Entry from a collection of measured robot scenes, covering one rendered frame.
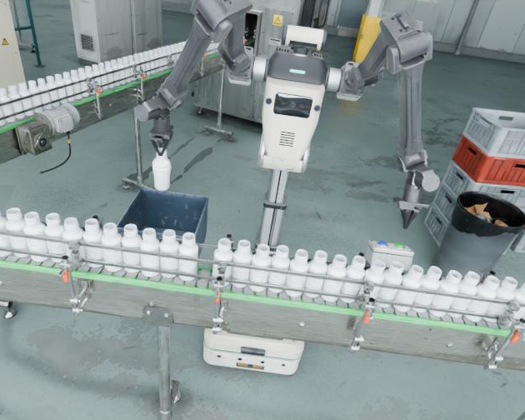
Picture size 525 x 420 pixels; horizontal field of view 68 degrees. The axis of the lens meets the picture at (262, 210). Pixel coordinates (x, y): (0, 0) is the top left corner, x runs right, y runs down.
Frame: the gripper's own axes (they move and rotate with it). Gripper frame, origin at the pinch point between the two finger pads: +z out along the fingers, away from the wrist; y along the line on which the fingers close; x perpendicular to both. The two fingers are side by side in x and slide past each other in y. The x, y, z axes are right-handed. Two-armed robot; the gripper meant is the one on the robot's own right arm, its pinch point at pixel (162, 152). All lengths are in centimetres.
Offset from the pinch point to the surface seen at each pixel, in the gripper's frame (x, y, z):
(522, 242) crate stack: 275, -138, 107
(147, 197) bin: -11.1, -18.9, 32.8
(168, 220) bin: -1.5, -18.8, 44.4
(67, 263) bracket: -16, 48, 16
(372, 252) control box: 79, 28, 14
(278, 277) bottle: 47, 43, 17
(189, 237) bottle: 17.6, 37.3, 9.6
